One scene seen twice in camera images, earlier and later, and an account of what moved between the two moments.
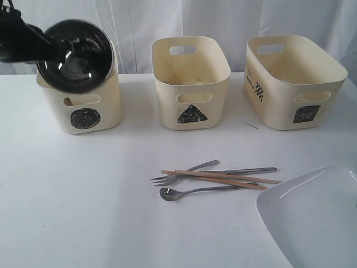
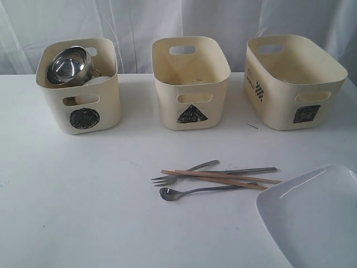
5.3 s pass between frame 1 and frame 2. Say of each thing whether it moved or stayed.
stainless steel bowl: moved
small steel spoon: stayed
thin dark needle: stayed
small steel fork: stayed
